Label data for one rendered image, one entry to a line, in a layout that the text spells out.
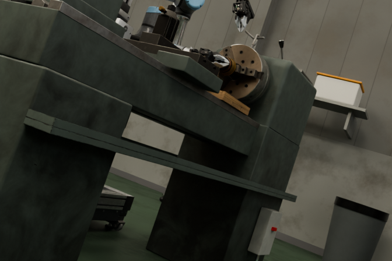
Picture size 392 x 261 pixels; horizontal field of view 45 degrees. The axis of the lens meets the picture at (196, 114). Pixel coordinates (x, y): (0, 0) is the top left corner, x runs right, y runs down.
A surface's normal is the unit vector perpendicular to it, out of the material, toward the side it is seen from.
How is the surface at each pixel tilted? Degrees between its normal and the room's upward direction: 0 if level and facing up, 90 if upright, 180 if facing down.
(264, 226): 90
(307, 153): 90
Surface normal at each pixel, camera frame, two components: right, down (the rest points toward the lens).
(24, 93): -0.47, -0.24
